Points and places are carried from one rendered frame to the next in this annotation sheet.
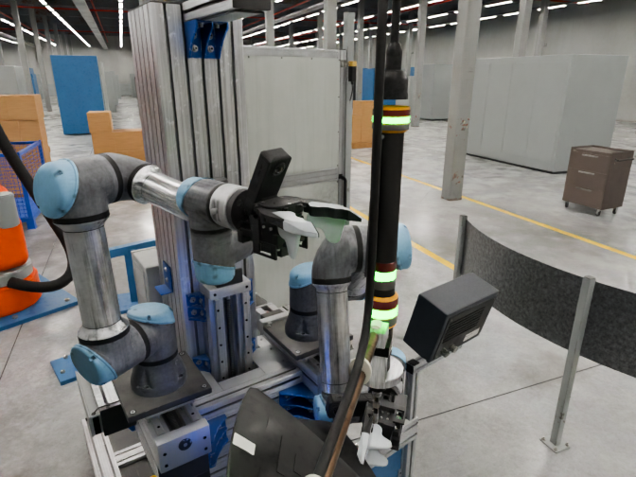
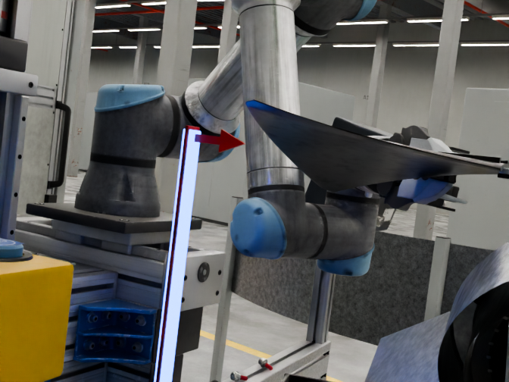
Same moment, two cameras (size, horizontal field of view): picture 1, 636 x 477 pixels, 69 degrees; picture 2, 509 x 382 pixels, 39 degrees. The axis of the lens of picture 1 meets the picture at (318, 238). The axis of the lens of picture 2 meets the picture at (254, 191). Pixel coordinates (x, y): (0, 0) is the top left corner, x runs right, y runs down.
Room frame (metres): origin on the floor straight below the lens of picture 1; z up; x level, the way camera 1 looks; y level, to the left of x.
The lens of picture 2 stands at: (0.12, 0.41, 1.17)
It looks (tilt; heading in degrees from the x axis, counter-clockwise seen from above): 3 degrees down; 333
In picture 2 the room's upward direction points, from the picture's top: 7 degrees clockwise
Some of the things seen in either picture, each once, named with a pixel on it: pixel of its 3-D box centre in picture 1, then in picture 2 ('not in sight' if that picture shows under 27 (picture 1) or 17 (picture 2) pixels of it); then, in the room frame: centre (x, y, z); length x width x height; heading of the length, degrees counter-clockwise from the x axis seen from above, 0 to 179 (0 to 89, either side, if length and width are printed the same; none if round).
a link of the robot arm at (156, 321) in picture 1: (150, 329); not in sight; (1.10, 0.45, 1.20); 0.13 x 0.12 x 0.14; 150
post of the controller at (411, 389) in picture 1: (411, 390); (323, 286); (1.17, -0.28, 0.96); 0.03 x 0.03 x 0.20; 38
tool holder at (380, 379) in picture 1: (378, 347); not in sight; (0.55, -0.08, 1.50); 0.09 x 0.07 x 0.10; 163
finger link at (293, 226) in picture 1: (293, 238); not in sight; (0.60, 0.03, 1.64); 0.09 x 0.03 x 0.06; 26
